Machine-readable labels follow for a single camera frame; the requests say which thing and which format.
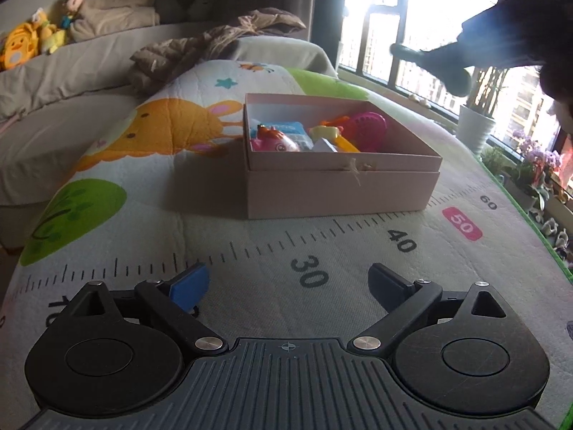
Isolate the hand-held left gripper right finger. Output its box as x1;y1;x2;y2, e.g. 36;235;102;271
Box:
353;263;509;354

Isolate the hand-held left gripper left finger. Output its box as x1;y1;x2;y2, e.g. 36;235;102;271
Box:
72;262;228;354

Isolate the pink cardboard box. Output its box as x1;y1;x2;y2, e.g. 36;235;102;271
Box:
242;92;443;220

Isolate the pink toy racket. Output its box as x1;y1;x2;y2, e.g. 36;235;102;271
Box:
322;111;387;153

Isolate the yellow red toy block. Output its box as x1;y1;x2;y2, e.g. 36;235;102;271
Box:
308;124;345;143

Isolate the pink bird toy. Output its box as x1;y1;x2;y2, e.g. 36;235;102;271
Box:
249;125;302;153

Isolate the printed animal play mat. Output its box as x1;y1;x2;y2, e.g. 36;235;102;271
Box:
0;59;573;350

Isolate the green bamboo plant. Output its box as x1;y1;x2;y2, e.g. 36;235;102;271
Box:
466;66;512;118

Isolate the white plant pot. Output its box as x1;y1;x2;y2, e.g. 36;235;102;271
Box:
455;104;497;156

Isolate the purple orchid plant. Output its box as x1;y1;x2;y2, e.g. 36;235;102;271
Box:
510;129;565;189

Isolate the row of small figurines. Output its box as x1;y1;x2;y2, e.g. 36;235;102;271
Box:
530;212;573;274

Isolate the grey sofa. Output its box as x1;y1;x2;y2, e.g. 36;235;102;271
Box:
0;0;337;252

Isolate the brown padded jacket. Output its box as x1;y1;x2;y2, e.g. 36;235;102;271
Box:
130;8;308;96

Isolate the beige folded blanket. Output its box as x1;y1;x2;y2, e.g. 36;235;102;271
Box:
69;0;162;44

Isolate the grey plush elephant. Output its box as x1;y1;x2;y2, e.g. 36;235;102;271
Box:
156;0;212;23

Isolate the yellow-green plush toy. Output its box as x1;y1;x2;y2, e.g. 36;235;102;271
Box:
30;8;69;55

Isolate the orange tiger plush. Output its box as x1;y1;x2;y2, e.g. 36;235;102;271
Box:
0;21;44;71

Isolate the small doll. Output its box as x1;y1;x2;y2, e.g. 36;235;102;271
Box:
60;0;87;28

